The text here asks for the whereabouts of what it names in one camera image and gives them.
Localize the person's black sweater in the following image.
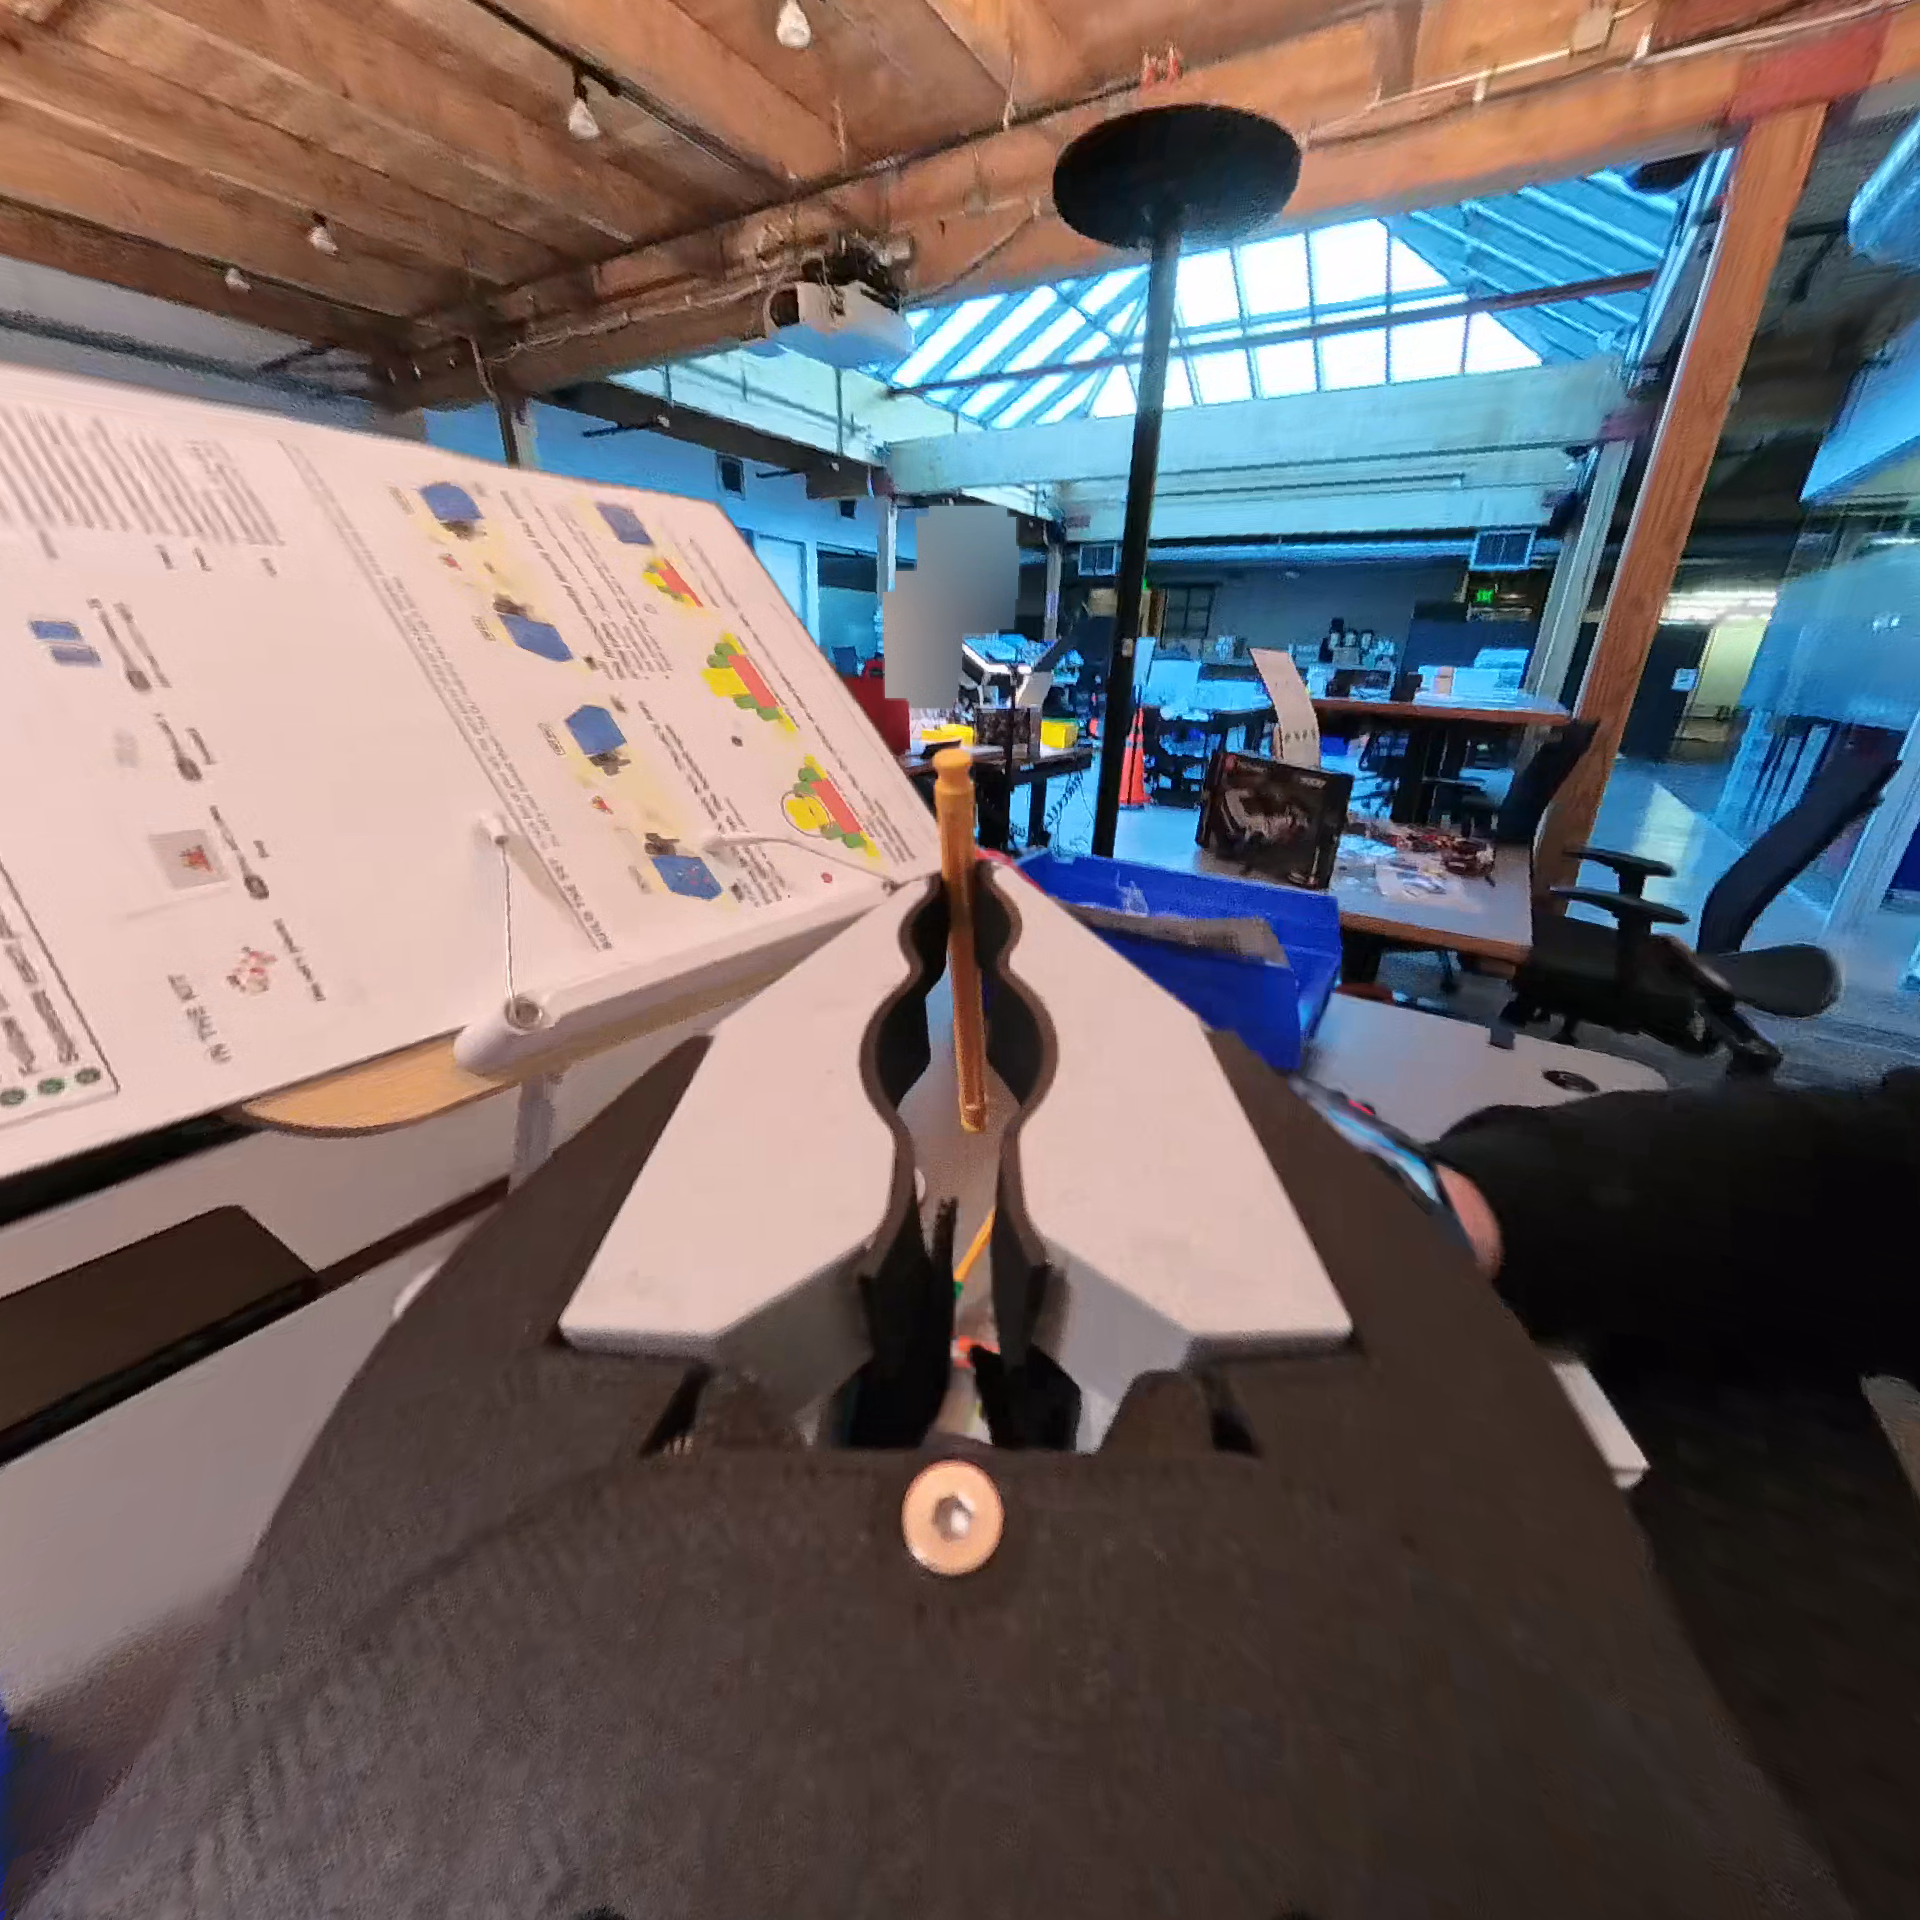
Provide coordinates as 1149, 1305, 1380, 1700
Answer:
1611, 1351, 1920, 1920

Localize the black printed box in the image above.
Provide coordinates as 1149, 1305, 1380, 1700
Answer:
1194, 750, 1356, 891

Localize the black floor lamp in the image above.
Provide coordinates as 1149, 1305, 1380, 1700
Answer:
1052, 102, 1304, 862

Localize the person's right forearm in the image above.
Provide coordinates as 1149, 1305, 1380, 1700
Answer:
1429, 1067, 1920, 1393

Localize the wooden work table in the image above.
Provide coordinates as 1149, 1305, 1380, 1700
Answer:
1191, 829, 1540, 993

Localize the white instruction board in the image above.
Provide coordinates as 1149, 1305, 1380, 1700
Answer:
0, 358, 941, 1190

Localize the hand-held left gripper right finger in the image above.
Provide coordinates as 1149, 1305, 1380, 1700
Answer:
978, 863, 1356, 1445

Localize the blue plastic bin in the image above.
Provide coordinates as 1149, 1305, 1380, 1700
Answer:
1018, 849, 1347, 1077

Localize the yellow plastic rod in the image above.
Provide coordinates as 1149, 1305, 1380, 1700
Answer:
931, 746, 991, 1135

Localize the white ceiling projector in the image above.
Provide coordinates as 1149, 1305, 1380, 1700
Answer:
758, 276, 915, 371

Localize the black office chair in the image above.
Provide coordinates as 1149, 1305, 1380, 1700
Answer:
1503, 718, 1911, 1078

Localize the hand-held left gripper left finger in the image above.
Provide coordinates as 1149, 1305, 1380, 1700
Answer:
560, 873, 944, 1445

